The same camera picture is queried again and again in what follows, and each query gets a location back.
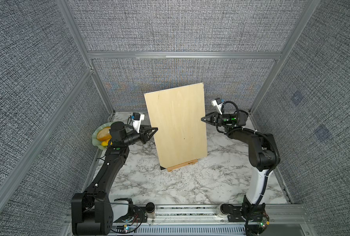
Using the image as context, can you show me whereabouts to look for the green glass plate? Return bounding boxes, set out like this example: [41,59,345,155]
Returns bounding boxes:
[91,122,112,150]

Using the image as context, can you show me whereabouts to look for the right black lens cap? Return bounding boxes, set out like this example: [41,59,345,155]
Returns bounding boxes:
[219,204,231,215]

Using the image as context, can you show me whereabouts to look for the small circuit board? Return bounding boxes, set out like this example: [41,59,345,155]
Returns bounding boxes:
[116,225,136,234]
[258,218,269,231]

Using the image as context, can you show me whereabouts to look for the brown bread roll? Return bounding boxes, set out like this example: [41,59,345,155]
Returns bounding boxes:
[97,126,111,142]

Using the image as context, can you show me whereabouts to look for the black lens cap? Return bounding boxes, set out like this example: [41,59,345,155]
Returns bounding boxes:
[145,202,156,219]
[219,204,231,215]

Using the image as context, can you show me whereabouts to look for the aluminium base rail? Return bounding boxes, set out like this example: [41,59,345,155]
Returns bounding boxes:
[59,204,317,236]

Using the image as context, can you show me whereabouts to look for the left small circuit board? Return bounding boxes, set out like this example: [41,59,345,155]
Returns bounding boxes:
[116,225,136,234]

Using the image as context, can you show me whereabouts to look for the right small circuit board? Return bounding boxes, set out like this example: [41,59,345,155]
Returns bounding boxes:
[258,218,269,231]

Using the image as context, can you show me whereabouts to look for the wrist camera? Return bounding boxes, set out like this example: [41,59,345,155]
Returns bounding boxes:
[211,98,224,115]
[131,112,144,133]

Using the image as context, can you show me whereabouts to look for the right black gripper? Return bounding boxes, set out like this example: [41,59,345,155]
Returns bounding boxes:
[201,113,235,131]

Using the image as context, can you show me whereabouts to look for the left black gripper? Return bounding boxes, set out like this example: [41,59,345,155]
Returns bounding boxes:
[122,125,157,147]

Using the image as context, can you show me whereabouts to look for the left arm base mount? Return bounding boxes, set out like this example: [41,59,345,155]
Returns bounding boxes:
[111,198,147,224]

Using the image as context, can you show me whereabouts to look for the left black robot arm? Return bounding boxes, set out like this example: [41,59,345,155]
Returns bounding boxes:
[71,122,158,236]

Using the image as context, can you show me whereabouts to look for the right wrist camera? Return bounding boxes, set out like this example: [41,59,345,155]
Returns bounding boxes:
[211,98,224,115]

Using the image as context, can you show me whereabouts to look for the yellow corn cob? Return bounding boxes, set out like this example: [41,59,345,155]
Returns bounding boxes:
[101,139,110,147]

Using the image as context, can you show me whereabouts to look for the small wooden easel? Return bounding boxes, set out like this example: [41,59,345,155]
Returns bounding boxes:
[167,159,198,172]

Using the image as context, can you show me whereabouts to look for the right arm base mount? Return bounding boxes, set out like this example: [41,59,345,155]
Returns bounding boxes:
[227,196,266,222]

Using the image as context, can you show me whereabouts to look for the light plywood board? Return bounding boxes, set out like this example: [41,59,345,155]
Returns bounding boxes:
[144,83,207,169]

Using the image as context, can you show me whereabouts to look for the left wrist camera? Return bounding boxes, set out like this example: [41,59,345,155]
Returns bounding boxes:
[131,112,144,133]

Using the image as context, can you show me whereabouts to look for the left black lens cap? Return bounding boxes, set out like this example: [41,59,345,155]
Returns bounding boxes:
[145,202,156,219]

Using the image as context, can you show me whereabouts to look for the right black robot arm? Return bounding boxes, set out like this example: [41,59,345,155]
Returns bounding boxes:
[201,110,280,215]

